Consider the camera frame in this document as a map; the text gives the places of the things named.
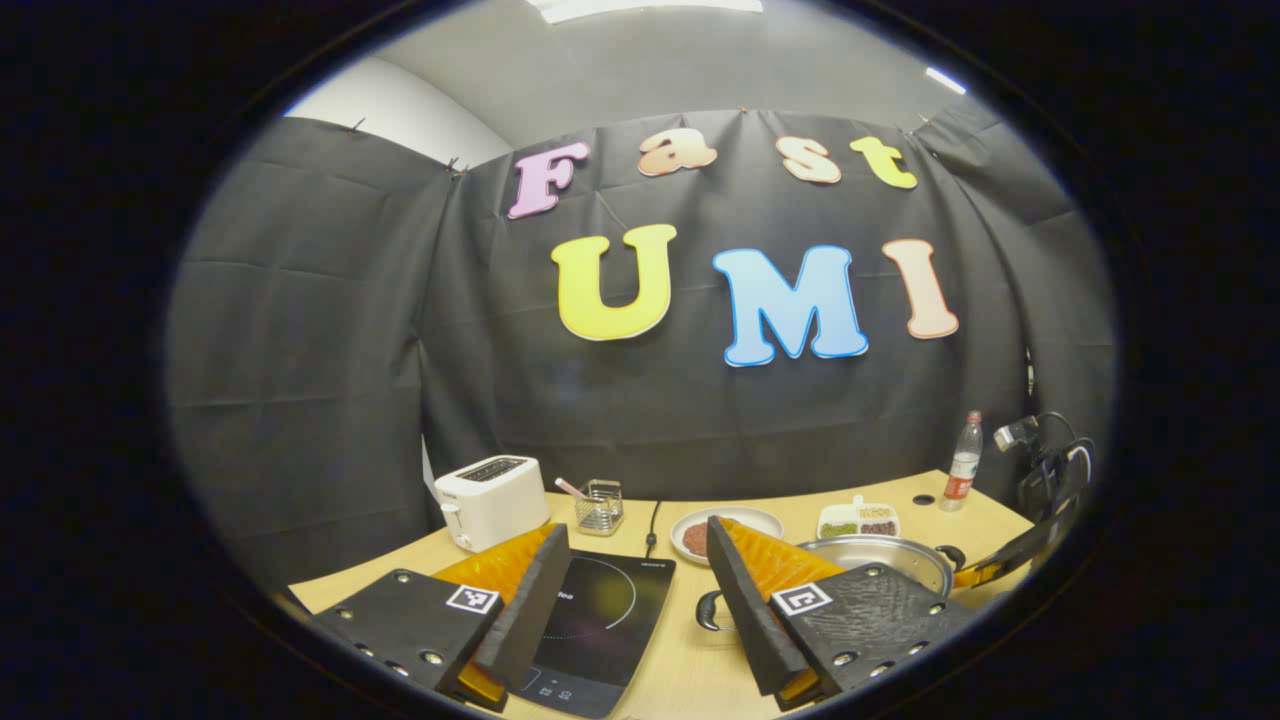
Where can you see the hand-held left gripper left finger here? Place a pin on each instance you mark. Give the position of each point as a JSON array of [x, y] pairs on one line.
[[530, 610]]

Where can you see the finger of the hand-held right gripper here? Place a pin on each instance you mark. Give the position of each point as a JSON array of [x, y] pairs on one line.
[[1040, 545]]

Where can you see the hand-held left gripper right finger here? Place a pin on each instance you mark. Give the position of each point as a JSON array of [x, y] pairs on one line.
[[745, 610]]

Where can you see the black induction cooktop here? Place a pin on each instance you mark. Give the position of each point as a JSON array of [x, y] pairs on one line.
[[610, 610]]

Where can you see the white plate with red beans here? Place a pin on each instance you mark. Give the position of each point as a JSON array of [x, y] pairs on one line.
[[745, 520]]

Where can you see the plastic bottle with red label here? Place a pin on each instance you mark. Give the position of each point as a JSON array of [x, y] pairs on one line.
[[962, 470]]

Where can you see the white toaster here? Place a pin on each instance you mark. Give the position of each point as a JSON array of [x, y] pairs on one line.
[[495, 500]]

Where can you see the clear utensil holder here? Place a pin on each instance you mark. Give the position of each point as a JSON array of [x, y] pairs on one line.
[[600, 510]]

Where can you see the pink spoon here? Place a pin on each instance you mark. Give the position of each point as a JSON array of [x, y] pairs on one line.
[[570, 487]]

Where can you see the white divided dish with beans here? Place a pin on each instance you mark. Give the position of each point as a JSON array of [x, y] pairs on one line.
[[858, 522]]

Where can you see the small ceiling light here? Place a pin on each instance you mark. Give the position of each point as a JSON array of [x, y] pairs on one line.
[[946, 81]]

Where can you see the large ceiling light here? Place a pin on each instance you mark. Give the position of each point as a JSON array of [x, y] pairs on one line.
[[640, 8]]

